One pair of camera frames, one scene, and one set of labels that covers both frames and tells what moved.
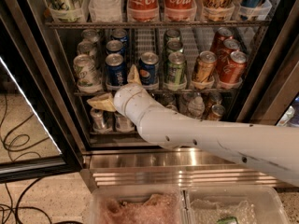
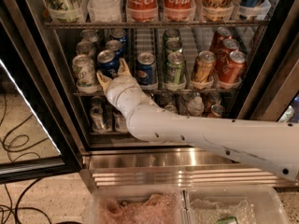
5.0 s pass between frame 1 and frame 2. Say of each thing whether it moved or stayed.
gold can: stayed
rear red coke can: stayed
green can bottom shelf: stayed
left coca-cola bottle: stayed
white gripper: moved
